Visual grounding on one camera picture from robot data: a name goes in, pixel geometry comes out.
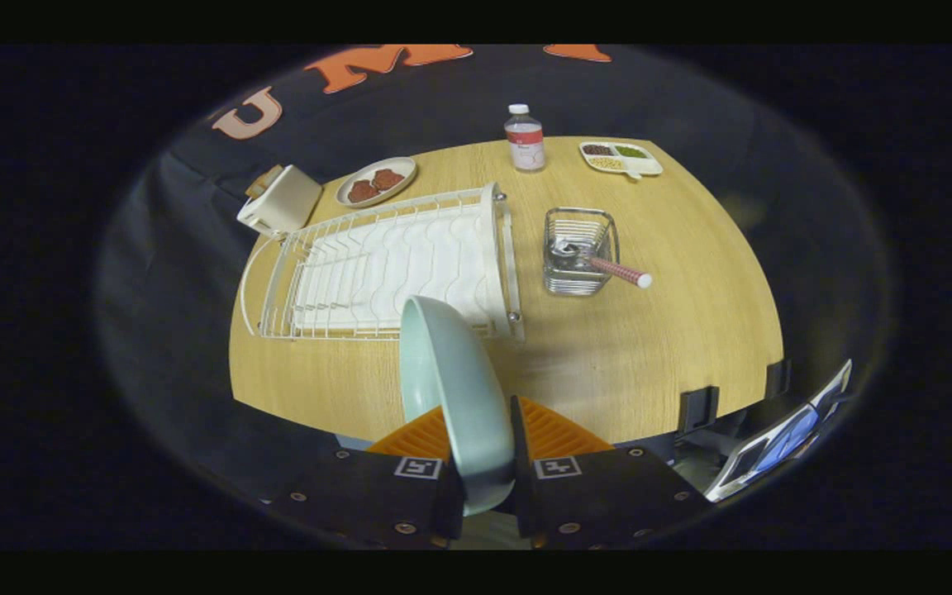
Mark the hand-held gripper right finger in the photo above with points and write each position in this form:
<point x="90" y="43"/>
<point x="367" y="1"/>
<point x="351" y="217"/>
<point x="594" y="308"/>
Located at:
<point x="523" y="496"/>

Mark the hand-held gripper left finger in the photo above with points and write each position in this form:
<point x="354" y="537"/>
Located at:
<point x="360" y="496"/>

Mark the light green plate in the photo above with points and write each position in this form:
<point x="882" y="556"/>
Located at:
<point x="459" y="388"/>

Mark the small white oval plate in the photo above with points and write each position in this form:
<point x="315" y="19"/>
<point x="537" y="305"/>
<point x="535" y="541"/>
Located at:
<point x="354" y="180"/>

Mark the black table clamp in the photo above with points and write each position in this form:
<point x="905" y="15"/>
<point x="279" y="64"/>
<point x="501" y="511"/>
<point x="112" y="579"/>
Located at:
<point x="697" y="409"/>
<point x="777" y="378"/>

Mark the white toaster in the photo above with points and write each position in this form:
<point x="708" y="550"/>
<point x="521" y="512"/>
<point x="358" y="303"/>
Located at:
<point x="286" y="202"/>

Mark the red meat slice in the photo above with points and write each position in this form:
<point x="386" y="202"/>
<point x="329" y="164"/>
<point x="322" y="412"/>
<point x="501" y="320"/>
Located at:
<point x="362" y="192"/>
<point x="387" y="179"/>

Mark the toast slices in toaster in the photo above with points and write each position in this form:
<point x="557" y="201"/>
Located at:
<point x="263" y="183"/>

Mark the clear bottle with red label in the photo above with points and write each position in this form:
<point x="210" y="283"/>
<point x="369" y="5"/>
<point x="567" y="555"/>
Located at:
<point x="525" y="145"/>

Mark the white divided snack tray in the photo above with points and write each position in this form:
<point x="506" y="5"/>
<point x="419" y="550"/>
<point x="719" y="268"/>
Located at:
<point x="645" y="165"/>

